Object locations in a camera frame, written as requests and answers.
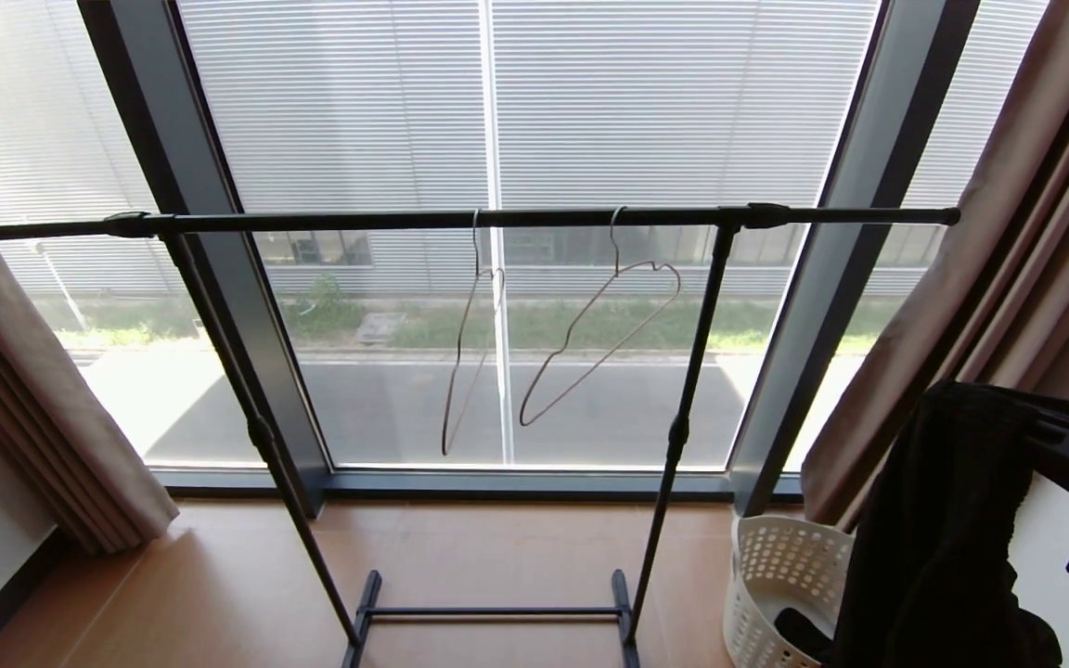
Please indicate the black clothes rack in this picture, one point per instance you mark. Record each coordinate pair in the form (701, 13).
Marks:
(405, 221)

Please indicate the beige curtain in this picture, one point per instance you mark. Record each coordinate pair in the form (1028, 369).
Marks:
(52, 436)
(1008, 232)

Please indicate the white laundry basket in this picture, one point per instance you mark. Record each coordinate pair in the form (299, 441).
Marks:
(776, 566)

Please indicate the pink clothes hanger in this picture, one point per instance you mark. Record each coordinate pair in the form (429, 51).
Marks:
(615, 250)
(477, 260)

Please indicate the black shorts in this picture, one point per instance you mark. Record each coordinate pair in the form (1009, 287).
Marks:
(943, 520)

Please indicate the black garment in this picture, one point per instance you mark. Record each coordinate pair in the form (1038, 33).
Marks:
(799, 635)

